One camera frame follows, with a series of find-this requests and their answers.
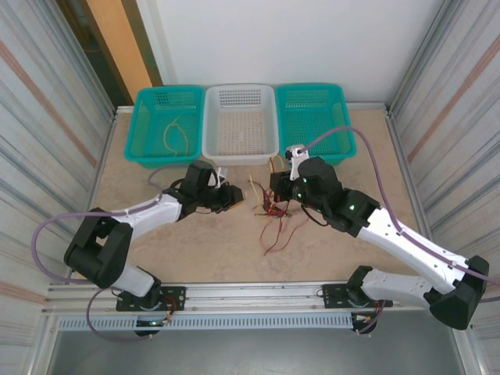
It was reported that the red cable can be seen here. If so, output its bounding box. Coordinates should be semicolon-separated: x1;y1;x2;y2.
255;187;292;220
260;216;310;257

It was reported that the white plastic basket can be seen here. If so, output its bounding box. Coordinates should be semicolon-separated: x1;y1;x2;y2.
201;82;280;168

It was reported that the teal plastic basket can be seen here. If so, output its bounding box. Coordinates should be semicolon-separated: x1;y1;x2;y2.
124;84;207;170
275;82;359;167

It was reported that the grey metal shelf panel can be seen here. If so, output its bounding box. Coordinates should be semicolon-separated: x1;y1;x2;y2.
46;310;468;375

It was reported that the orange wooden door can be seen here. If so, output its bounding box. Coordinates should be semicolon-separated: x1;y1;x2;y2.
56;0;163;106

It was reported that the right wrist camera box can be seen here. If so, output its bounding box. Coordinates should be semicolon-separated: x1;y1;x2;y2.
284;144;312;180

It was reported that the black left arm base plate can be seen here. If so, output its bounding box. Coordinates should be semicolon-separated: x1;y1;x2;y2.
116;286;187;313

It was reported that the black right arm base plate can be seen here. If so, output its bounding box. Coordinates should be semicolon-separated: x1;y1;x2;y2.
320;284;394;310

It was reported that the grey slotted cable duct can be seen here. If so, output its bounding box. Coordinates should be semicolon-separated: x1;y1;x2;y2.
57;314;355;332

